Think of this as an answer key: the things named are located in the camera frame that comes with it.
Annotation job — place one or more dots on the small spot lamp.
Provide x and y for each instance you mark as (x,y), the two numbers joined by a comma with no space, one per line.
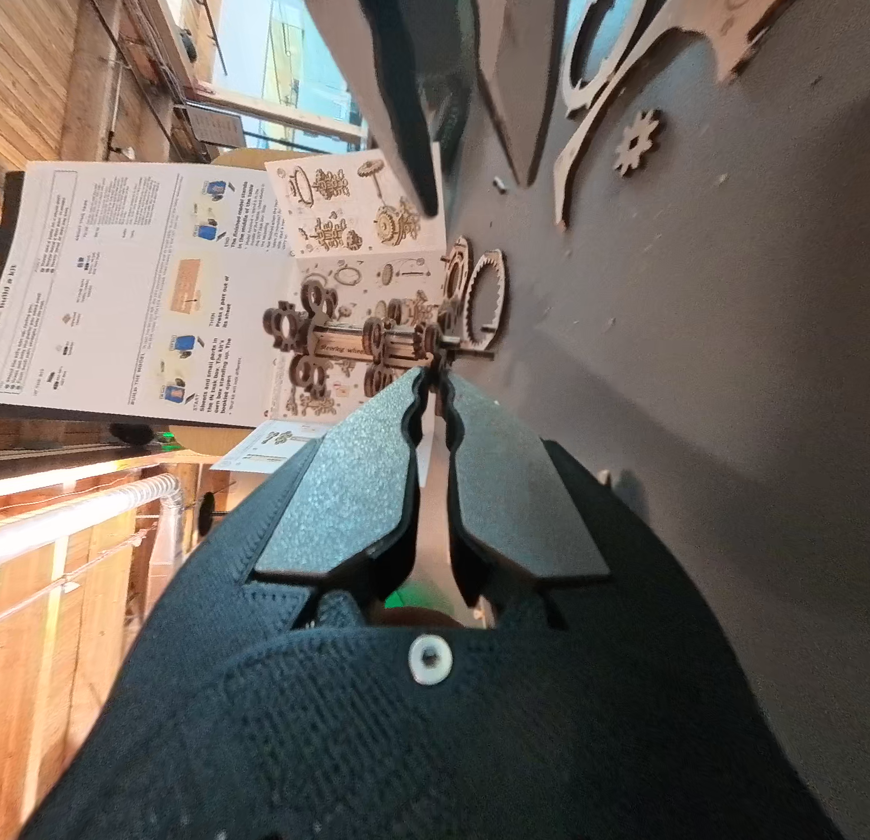
(185,43)

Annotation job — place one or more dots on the small wooden cog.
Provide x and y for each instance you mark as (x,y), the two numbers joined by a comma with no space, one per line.
(632,153)

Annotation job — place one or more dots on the silver duct pipe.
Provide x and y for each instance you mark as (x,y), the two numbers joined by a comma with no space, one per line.
(81,513)

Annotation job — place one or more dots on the wooden steering wheel assembly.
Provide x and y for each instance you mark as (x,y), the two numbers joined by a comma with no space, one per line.
(340,343)

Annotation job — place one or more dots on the laser-cut plywood sheet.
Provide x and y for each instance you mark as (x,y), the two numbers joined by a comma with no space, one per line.
(747,10)

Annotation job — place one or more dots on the white text instruction sheet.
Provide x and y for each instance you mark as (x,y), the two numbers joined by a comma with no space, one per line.
(136,289)

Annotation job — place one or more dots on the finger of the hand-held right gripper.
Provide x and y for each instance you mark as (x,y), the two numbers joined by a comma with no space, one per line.
(523,51)
(353,44)

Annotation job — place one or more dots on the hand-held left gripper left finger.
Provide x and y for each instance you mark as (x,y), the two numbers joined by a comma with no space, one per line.
(340,500)

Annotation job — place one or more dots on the bright light strip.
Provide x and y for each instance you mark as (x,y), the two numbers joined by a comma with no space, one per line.
(68,479)

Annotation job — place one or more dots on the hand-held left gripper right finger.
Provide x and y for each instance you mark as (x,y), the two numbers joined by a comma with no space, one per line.
(523,500)

